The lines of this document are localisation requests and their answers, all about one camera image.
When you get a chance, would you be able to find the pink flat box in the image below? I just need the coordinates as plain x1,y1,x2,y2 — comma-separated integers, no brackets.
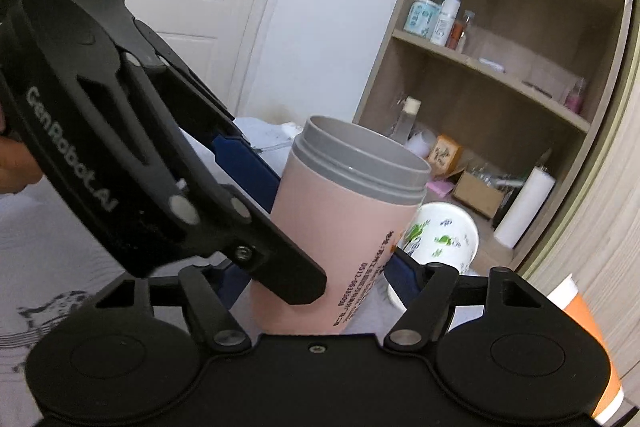
426,180,456,198

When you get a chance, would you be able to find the orange small bottle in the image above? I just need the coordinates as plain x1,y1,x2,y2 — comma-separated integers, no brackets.
446,10,475,53

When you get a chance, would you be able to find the orange paper cup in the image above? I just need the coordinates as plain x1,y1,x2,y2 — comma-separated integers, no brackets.
544,272,625,425

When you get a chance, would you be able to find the teal white jar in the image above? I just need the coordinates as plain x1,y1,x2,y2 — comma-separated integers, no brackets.
404,0,440,39

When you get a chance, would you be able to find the pink cup grey rim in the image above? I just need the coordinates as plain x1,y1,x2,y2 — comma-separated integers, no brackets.
250,116,431,335

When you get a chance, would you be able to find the wooden bookshelf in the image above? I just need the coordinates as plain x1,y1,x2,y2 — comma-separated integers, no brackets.
356,0,634,265

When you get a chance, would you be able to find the clear bottle beige cap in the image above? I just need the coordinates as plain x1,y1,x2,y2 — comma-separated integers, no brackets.
390,96,421,145

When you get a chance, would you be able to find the white pump bottle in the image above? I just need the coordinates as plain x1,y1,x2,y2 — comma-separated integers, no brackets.
430,0,461,46

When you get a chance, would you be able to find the white floral paper cup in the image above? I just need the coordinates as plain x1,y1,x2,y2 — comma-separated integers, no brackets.
384,200,481,313

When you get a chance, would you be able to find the paper towel roll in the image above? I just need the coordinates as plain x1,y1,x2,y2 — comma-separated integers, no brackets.
494,167,555,248

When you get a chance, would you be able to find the white patterned tablecloth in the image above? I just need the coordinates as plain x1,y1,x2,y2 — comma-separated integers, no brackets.
0,116,407,427

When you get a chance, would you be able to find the small cardboard box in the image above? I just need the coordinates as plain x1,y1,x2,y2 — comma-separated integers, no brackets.
452,171,504,219

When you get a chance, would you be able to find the hand with pink nails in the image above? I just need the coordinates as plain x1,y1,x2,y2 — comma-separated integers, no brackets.
0,109,43,194

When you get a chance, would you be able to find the pink small bottle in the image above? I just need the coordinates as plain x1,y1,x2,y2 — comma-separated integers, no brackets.
564,78,587,114

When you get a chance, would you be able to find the yellow floral box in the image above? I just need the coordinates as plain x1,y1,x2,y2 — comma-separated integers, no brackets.
427,134,463,176

